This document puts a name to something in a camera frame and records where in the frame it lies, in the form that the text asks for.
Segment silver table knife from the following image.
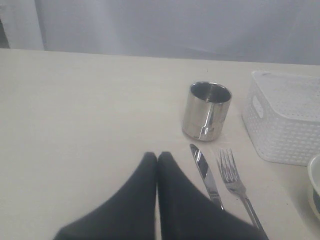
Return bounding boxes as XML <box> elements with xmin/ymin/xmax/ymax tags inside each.
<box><xmin>189</xmin><ymin>143</ymin><xmax>225</xmax><ymax>210</ymax></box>

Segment white perforated plastic basket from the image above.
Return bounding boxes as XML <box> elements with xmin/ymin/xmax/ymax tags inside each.
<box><xmin>242</xmin><ymin>70</ymin><xmax>320</xmax><ymax>166</ymax></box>

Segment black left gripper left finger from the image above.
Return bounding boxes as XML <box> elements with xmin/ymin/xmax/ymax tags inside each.
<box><xmin>55</xmin><ymin>152</ymin><xmax>157</xmax><ymax>240</ymax></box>

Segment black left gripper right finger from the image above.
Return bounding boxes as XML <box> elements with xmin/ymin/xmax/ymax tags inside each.
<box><xmin>157</xmin><ymin>152</ymin><xmax>264</xmax><ymax>240</ymax></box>

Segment white ceramic bowl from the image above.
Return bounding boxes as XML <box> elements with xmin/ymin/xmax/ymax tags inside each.
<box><xmin>307</xmin><ymin>154</ymin><xmax>320</xmax><ymax>220</ymax></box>

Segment steel cup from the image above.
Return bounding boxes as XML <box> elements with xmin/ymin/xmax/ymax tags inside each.
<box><xmin>182</xmin><ymin>81</ymin><xmax>232</xmax><ymax>142</ymax></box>

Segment silver fork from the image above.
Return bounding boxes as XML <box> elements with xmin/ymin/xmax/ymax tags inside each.
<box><xmin>217</xmin><ymin>148</ymin><xmax>266</xmax><ymax>235</ymax></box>

